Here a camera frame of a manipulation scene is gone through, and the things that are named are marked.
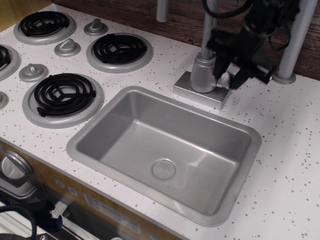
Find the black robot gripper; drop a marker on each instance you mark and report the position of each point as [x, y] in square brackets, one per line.
[245, 50]

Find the silver faucet lever handle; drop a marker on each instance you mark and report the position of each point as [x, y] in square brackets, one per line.
[224, 81]

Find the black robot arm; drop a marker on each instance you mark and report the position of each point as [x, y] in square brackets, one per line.
[262, 17]

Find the silver faucet with square base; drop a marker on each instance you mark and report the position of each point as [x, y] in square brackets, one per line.
[199, 85]

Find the grey right support pole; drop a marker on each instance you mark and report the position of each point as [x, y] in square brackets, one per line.
[285, 74]

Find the grey support pole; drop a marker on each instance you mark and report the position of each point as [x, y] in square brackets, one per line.
[162, 10]
[285, 74]

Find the grey left support pole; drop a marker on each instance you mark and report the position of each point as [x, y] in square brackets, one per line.
[162, 10]

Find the grey rectangular sink basin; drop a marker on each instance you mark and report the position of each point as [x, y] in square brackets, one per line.
[137, 128]

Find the round sink drain plug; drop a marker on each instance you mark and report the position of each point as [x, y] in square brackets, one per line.
[163, 169]

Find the back right stove burner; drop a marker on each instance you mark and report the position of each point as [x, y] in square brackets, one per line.
[119, 53]

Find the silver stove knob top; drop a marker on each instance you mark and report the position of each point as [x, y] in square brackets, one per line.
[95, 28]

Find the silver stove knob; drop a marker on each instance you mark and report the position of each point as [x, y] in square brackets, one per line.
[67, 48]
[33, 73]
[95, 28]

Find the silver stove knob middle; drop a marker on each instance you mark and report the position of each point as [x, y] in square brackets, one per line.
[67, 48]

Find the front right stove burner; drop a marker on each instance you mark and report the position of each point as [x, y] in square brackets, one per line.
[62, 100]

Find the back left stove burner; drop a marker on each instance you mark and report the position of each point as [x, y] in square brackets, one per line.
[44, 28]

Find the silver stove knob lower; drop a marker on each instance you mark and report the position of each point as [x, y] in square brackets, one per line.
[33, 73]

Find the left edge stove burner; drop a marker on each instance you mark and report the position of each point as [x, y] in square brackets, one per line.
[9, 61]

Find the silver stove knob left edge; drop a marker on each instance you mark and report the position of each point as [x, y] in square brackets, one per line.
[3, 100]

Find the silver round oven dial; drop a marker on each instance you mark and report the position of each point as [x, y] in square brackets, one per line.
[14, 169]

